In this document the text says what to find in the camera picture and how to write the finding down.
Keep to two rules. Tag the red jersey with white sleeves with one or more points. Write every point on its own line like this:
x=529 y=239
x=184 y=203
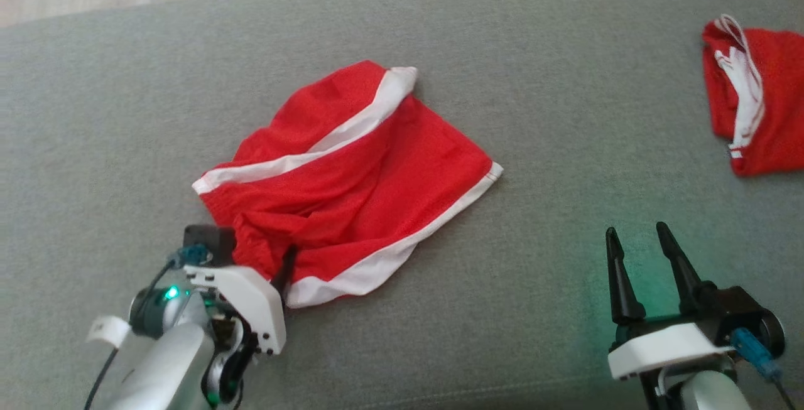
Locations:
x=779 y=108

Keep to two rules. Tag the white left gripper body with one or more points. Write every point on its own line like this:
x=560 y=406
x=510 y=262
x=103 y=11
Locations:
x=251 y=309

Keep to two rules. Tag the red shorts with white stripes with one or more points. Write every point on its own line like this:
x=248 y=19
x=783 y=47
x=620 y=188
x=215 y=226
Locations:
x=352 y=178

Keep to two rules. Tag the grey fabric sofa seat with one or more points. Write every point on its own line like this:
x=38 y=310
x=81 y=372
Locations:
x=534 y=115

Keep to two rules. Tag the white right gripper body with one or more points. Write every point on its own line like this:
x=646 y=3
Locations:
x=666 y=347

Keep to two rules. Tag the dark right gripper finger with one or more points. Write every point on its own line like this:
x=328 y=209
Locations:
x=681 y=272
x=623 y=284

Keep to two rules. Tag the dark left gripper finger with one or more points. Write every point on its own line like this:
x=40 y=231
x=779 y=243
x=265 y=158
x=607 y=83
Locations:
x=286 y=269

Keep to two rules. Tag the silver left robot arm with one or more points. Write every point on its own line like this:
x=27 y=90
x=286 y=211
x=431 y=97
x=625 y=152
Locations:
x=169 y=366

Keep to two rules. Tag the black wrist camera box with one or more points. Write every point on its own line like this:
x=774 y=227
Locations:
x=741 y=309
x=213 y=237

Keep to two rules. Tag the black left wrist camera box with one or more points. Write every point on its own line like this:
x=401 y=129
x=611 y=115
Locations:
x=213 y=237

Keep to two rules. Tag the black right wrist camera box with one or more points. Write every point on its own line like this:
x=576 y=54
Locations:
x=741 y=309

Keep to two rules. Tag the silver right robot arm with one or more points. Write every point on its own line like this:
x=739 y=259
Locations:
x=710 y=394

